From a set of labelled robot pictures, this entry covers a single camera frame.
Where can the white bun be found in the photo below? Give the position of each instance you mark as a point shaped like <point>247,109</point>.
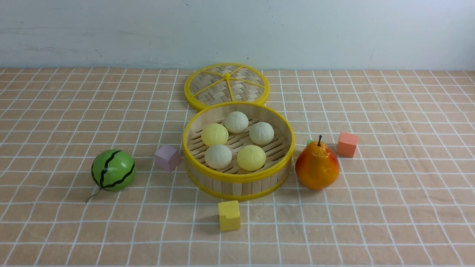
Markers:
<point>218,156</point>
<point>261,133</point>
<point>236,122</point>

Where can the yellow bun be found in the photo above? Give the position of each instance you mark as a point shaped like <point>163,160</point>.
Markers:
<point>213,134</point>
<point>251,157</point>

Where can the bamboo steamer tray yellow rim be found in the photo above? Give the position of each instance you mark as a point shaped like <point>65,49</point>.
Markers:
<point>233,182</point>

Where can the bamboo steamer lid yellow rim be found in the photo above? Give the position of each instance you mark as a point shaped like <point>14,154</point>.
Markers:
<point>226,82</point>

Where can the purple cube block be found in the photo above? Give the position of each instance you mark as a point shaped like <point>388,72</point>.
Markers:
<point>167,157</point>

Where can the yellow cube block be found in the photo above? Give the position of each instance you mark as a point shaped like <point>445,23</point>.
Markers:
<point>229,215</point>

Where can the orange toy pear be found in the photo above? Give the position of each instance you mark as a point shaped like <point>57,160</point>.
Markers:
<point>317,166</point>

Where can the orange cube block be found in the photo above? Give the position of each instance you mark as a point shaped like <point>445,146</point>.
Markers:
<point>347,144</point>

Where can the green toy watermelon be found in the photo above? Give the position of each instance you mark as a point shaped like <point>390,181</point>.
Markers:
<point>113,170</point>

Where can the checkered orange tablecloth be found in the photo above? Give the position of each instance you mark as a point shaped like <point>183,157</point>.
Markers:
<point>405,199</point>

